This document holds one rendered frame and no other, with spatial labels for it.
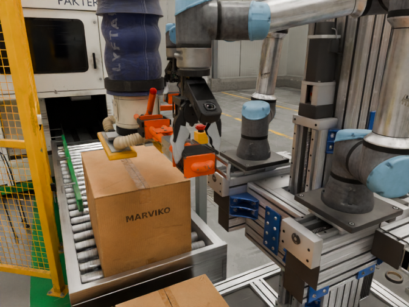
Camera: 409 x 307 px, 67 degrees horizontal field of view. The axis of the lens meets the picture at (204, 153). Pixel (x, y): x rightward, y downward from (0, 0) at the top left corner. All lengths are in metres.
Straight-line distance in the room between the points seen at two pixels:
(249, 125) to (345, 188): 0.50
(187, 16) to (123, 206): 0.85
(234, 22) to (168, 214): 0.93
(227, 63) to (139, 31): 10.44
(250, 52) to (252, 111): 10.79
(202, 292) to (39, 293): 1.31
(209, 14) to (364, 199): 0.67
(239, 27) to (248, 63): 11.36
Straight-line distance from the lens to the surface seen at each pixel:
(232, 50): 11.62
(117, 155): 1.13
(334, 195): 1.00
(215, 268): 1.58
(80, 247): 1.75
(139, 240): 1.40
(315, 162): 1.20
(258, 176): 1.36
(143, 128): 1.00
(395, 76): 0.82
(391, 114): 0.82
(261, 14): 0.68
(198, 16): 0.66
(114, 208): 1.30
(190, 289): 1.40
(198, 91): 0.65
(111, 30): 1.18
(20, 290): 2.49
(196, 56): 0.66
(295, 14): 0.83
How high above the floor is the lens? 1.49
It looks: 19 degrees down
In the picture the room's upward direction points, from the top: straight up
